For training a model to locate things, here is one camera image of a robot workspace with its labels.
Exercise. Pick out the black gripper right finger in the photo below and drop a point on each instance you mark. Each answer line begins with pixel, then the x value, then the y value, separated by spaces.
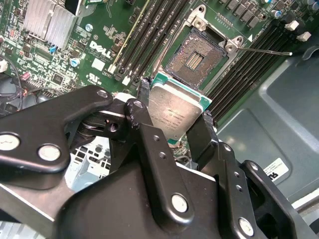
pixel 207 144

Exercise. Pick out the CPU with silver top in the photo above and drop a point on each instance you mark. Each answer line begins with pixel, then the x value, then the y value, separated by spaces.
pixel 172 109

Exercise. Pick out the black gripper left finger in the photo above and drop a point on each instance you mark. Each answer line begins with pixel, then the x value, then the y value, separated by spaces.
pixel 37 129

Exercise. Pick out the metal locking lever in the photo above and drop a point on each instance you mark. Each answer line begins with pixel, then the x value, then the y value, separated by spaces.
pixel 269 51
pixel 163 53

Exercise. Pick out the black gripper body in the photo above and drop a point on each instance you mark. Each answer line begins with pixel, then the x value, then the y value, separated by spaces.
pixel 112 211

